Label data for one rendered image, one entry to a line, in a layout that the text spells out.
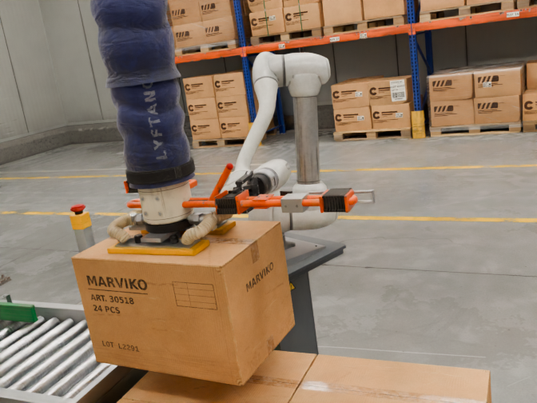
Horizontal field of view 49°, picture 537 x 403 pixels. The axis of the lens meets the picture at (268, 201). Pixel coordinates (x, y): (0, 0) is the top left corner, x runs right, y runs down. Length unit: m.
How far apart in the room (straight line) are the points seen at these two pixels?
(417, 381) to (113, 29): 1.46
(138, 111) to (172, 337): 0.72
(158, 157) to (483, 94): 7.14
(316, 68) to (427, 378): 1.27
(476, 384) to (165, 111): 1.30
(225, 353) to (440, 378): 0.71
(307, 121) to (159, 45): 0.88
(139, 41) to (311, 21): 7.56
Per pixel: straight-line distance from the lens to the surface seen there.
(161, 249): 1.90
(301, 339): 2.78
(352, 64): 10.48
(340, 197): 1.69
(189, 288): 1.82
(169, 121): 1.87
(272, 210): 2.54
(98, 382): 2.24
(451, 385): 2.05
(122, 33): 1.85
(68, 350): 2.70
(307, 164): 2.54
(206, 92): 10.28
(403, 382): 2.06
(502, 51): 9.96
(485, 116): 8.72
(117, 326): 2.09
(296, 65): 2.48
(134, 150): 1.89
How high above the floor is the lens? 1.68
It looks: 15 degrees down
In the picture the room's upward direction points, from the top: 8 degrees counter-clockwise
